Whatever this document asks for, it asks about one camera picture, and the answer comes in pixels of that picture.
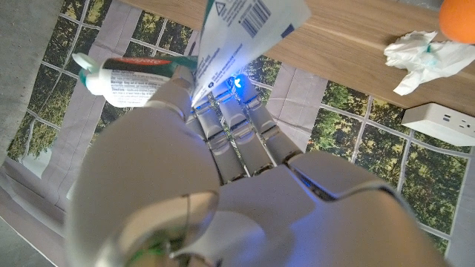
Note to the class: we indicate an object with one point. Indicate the white green toothpaste tube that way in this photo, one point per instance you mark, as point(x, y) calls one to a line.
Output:
point(230, 37)

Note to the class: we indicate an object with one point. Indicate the orange fruit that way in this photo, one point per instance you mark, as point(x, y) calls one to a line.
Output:
point(458, 18)

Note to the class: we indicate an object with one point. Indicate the white power strip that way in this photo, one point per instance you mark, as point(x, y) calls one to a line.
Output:
point(441, 124)

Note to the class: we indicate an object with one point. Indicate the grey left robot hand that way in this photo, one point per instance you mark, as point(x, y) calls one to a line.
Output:
point(167, 178)

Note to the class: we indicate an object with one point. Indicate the printed window backdrop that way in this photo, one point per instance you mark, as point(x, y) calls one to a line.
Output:
point(371, 148)

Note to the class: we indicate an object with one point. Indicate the crumpled white tissue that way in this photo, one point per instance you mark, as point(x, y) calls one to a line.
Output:
point(423, 59)

